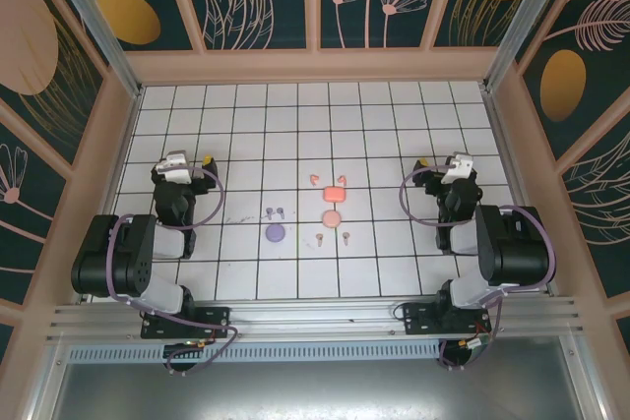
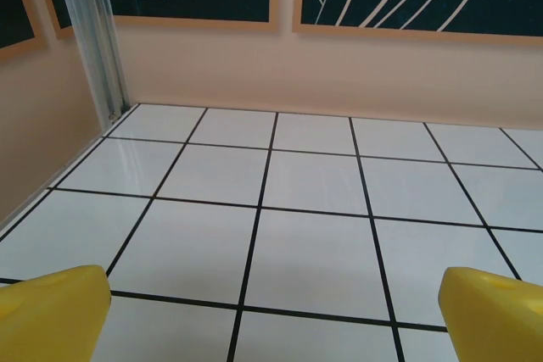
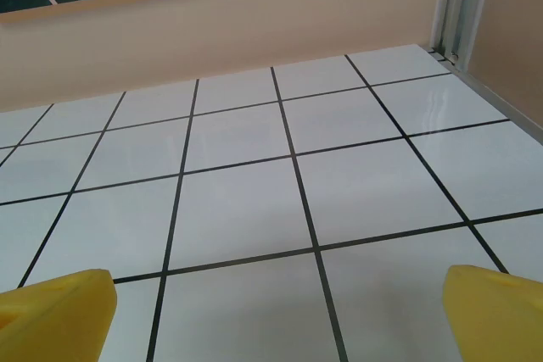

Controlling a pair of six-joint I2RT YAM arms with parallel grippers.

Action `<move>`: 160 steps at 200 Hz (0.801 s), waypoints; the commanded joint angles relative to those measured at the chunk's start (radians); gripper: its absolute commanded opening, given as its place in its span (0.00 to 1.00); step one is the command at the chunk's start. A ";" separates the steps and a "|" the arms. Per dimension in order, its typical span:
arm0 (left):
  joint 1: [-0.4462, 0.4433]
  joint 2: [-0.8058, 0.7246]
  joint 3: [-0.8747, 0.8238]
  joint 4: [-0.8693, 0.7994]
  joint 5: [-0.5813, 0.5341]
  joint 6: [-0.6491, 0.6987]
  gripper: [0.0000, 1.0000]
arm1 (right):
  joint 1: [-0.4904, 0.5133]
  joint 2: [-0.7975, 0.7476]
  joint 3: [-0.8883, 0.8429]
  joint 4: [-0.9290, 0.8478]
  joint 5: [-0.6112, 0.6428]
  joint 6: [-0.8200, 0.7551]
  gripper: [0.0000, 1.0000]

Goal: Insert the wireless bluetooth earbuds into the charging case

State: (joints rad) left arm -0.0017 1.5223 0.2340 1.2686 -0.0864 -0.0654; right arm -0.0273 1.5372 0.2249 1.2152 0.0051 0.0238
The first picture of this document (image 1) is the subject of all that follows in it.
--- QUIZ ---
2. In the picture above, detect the grey metal sheet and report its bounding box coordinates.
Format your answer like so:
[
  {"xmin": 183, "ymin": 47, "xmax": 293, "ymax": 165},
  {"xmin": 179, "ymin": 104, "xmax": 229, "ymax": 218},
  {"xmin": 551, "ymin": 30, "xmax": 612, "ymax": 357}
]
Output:
[{"xmin": 48, "ymin": 360, "xmax": 590, "ymax": 420}]

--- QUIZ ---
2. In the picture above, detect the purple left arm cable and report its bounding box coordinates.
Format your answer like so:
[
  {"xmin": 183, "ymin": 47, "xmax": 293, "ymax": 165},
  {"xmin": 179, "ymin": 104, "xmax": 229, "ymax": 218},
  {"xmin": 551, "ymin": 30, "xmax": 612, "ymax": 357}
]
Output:
[{"xmin": 105, "ymin": 166, "xmax": 238, "ymax": 375}]

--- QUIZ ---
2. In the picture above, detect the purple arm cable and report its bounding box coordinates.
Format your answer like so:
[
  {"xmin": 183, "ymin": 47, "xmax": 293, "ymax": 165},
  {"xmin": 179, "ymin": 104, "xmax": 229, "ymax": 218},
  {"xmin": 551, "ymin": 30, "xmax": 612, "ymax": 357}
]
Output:
[
  {"xmin": 399, "ymin": 166, "xmax": 557, "ymax": 372},
  {"xmin": 105, "ymin": 166, "xmax": 238, "ymax": 375}
]

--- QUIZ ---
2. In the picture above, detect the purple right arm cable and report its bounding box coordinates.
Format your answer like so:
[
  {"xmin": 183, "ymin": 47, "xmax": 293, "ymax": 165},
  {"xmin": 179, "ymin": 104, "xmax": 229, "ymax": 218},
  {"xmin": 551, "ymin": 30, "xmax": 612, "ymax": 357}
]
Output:
[{"xmin": 399, "ymin": 166, "xmax": 557, "ymax": 372}]

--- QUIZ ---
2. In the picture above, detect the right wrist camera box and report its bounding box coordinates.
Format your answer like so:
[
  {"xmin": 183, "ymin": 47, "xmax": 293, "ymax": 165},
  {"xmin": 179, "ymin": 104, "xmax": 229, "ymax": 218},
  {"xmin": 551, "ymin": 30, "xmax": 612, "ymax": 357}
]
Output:
[{"xmin": 441, "ymin": 153, "xmax": 474, "ymax": 186}]

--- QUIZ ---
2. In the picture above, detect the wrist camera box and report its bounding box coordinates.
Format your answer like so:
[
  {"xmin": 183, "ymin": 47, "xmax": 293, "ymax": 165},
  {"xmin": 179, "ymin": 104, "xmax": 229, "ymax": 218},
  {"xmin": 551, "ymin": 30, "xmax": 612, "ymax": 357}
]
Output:
[
  {"xmin": 441, "ymin": 153, "xmax": 474, "ymax": 186},
  {"xmin": 155, "ymin": 150, "xmax": 193, "ymax": 183}
]

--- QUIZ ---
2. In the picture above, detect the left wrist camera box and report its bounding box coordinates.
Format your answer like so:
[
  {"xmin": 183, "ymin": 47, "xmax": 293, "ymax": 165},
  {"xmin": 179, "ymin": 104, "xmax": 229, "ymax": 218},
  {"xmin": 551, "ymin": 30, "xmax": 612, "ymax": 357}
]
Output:
[{"xmin": 155, "ymin": 150, "xmax": 193, "ymax": 183}]

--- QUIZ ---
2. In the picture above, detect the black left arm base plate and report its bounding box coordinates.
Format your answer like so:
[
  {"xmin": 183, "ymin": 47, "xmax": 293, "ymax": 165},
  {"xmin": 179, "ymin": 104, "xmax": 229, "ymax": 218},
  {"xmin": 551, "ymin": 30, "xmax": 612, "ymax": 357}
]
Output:
[{"xmin": 141, "ymin": 306, "xmax": 232, "ymax": 340}]

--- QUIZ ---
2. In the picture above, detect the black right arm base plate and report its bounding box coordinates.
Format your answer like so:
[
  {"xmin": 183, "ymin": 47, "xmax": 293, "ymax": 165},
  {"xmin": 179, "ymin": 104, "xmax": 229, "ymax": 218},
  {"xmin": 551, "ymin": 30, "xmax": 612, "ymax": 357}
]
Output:
[{"xmin": 403, "ymin": 302, "xmax": 493, "ymax": 335}]

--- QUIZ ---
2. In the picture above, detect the aluminium frame post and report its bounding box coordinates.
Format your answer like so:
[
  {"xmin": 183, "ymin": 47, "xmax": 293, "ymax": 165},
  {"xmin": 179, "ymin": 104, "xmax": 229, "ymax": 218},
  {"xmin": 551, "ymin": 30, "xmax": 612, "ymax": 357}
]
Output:
[
  {"xmin": 38, "ymin": 0, "xmax": 145, "ymax": 99},
  {"xmin": 481, "ymin": 0, "xmax": 592, "ymax": 94}
]

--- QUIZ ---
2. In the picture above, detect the aluminium mounting rail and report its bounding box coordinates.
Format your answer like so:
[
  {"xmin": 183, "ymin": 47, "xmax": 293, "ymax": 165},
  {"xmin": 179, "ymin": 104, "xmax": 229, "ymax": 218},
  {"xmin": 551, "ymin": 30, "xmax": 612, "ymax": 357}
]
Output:
[{"xmin": 46, "ymin": 295, "xmax": 585, "ymax": 342}]

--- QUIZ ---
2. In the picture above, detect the slotted grey cable duct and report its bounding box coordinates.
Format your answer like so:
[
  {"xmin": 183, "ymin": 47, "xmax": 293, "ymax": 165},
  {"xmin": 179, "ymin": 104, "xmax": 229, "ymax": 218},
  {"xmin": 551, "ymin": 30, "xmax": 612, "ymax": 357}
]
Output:
[{"xmin": 66, "ymin": 340, "xmax": 442, "ymax": 365}]

